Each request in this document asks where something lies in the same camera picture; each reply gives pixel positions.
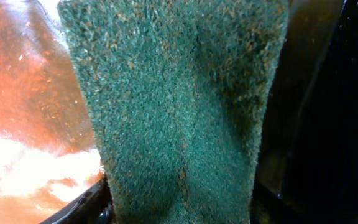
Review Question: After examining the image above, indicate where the green yellow sponge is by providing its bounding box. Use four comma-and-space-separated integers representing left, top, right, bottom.
57, 0, 289, 223

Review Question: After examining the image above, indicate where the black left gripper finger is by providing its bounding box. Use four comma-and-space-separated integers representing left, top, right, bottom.
40, 176, 114, 224

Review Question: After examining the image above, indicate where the black water tub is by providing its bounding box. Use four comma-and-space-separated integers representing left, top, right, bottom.
0, 0, 358, 224

